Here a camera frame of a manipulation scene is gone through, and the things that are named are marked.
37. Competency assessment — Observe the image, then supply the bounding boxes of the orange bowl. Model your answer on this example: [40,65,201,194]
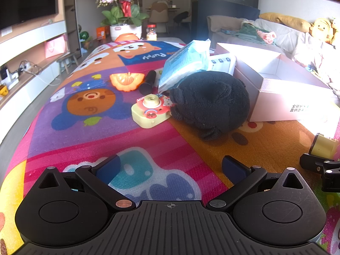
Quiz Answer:
[115,33,140,42]

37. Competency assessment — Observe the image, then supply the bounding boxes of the pink orchid plant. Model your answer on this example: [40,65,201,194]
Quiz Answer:
[96,0,150,27]

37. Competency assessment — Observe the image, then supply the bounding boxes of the black television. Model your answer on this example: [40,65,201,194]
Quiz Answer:
[0,0,59,30]

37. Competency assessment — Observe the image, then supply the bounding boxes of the yellow duck plush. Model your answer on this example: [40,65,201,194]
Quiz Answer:
[309,18,336,43]

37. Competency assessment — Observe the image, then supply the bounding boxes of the pink cardboard box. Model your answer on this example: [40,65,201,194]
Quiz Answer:
[215,42,338,123]

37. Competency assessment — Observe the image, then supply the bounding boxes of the orange box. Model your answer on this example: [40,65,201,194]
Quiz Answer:
[96,26,111,39]

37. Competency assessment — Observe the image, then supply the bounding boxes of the white flowerpot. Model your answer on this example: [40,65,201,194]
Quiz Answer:
[110,24,142,42]

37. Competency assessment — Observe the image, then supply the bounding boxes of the pink cloth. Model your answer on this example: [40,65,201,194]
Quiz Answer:
[256,30,277,44]

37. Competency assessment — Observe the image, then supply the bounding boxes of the red lid jar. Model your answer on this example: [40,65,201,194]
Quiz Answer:
[147,24,158,41]

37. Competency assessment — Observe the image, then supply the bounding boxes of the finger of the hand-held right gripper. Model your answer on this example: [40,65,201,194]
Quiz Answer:
[300,153,340,192]

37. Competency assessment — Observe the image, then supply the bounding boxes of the yellow pillow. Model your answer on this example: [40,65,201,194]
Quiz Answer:
[260,12,314,34]

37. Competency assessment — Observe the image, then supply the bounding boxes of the grey sofa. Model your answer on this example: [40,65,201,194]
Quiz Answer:
[207,14,340,97]

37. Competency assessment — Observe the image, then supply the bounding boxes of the yellow cylindrical toy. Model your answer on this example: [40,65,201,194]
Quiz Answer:
[308,133,339,158]

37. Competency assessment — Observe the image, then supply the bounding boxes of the green cloth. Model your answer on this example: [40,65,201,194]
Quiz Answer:
[235,23,263,44]

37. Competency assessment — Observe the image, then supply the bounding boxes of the white television cabinet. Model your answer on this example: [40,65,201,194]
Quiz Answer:
[0,20,83,144]

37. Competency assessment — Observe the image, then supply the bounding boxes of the wooden stool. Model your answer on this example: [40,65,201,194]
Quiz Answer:
[56,52,81,75]

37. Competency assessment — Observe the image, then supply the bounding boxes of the dark glass cabinet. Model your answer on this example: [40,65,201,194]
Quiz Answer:
[192,0,260,36]

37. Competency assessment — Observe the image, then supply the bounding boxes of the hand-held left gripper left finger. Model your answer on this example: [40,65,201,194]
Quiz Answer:
[38,154,135,211]

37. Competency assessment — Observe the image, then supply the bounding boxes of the beige chair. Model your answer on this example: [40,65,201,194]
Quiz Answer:
[149,1,170,34]

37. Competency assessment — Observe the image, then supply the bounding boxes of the yellow toy camera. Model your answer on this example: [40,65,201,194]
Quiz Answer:
[131,94,173,129]

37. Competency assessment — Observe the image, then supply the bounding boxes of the black plush toy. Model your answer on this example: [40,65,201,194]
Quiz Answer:
[169,71,251,142]

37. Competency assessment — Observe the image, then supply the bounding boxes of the white power strip with cables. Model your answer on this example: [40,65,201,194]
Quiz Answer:
[19,60,61,87]

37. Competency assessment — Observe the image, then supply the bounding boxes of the white booklet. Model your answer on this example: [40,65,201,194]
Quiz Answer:
[210,53,237,75]

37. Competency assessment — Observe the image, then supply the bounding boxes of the pink bag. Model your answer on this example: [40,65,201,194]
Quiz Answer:
[45,36,66,59]

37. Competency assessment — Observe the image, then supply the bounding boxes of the blue plastic packet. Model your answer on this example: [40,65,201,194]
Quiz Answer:
[159,39,211,93]

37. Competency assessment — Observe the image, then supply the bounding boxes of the colourful printed mat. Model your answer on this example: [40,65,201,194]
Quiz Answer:
[0,40,340,255]

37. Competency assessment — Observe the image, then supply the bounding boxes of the black cylinder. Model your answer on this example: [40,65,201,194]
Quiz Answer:
[140,70,157,95]

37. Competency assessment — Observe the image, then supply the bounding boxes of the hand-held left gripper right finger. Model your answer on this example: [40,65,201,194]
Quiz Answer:
[207,155,305,211]

